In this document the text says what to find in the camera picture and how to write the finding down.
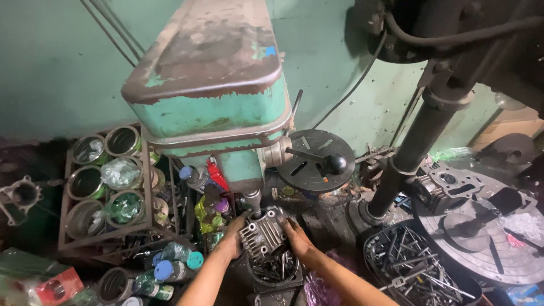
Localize person's left hand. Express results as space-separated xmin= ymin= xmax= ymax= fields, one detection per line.
xmin=214 ymin=210 xmax=254 ymax=262

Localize person's right hand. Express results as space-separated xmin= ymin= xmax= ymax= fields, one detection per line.
xmin=278 ymin=217 xmax=318 ymax=260

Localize grey finned metal cylinder head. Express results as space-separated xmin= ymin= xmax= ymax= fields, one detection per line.
xmin=238 ymin=207 xmax=290 ymax=261

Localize purple capped bottle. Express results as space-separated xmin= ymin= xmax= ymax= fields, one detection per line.
xmin=214 ymin=197 xmax=233 ymax=218

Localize yellow green plastic bag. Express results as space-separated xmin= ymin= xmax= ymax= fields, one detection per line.
xmin=194 ymin=195 xmax=225 ymax=235

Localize black pot of drill bits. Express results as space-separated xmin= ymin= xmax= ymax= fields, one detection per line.
xmin=246 ymin=250 xmax=304 ymax=295

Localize steel drill chuck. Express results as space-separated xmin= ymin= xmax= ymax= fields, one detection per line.
xmin=243 ymin=189 xmax=264 ymax=220

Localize teal capped plastic bottle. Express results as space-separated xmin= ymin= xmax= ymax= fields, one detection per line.
xmin=152 ymin=242 xmax=205 ymax=271

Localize purple plastic bag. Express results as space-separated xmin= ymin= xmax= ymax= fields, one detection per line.
xmin=303 ymin=250 xmax=358 ymax=306

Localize red plastic nozzle bottle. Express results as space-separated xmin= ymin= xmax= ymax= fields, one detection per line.
xmin=206 ymin=158 xmax=230 ymax=193

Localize black slotted round drill table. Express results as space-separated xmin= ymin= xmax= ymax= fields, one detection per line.
xmin=276 ymin=129 xmax=356 ymax=193

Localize blue capped grey bottle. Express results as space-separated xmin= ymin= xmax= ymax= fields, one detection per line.
xmin=178 ymin=165 xmax=213 ymax=190

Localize feed lever with black knob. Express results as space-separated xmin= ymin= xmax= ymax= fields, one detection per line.
xmin=285 ymin=146 xmax=349 ymax=176

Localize green labelled bottle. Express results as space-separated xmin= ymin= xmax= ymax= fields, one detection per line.
xmin=132 ymin=272 xmax=175 ymax=302

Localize black tub of metal tools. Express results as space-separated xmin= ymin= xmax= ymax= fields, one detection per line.
xmin=363 ymin=219 xmax=483 ymax=306

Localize empty tin can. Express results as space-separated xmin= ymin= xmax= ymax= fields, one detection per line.
xmin=97 ymin=267 xmax=137 ymax=305

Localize metal rack of tin cans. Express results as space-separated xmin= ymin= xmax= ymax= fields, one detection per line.
xmin=58 ymin=123 xmax=181 ymax=252

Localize dark steel drill press column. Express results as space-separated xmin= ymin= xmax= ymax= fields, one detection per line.
xmin=346 ymin=83 xmax=476 ymax=232

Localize green worn drill press head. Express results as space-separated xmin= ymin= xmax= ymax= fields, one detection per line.
xmin=121 ymin=0 xmax=295 ymax=194

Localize grey engine cylinder head casting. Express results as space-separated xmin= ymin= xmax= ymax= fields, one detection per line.
xmin=413 ymin=161 xmax=486 ymax=216

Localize clear green plastic bag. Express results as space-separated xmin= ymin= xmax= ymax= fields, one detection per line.
xmin=428 ymin=146 xmax=473 ymax=164

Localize large grey round machine table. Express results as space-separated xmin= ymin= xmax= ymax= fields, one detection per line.
xmin=411 ymin=187 xmax=544 ymax=288

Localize red cardboard box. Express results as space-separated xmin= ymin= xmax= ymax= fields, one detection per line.
xmin=35 ymin=267 xmax=85 ymax=306

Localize green plastic packet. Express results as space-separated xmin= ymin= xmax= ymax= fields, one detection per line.
xmin=0 ymin=248 xmax=71 ymax=281

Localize grey metal casting part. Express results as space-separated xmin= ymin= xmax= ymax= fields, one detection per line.
xmin=0 ymin=175 xmax=45 ymax=227

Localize dark round metal disc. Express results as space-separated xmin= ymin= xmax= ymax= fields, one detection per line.
xmin=479 ymin=133 xmax=536 ymax=167

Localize blue packet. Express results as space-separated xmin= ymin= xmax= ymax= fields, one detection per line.
xmin=505 ymin=284 xmax=544 ymax=306

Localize brown cardboard box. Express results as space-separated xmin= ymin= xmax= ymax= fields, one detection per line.
xmin=469 ymin=106 xmax=544 ymax=153

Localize thin black power cable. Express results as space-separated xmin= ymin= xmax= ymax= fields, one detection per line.
xmin=311 ymin=29 xmax=388 ymax=131

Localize thin black wall cables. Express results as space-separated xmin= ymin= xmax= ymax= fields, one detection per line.
xmin=79 ymin=0 xmax=146 ymax=69

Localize thick black hose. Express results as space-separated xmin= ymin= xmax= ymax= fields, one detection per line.
xmin=384 ymin=11 xmax=544 ymax=48

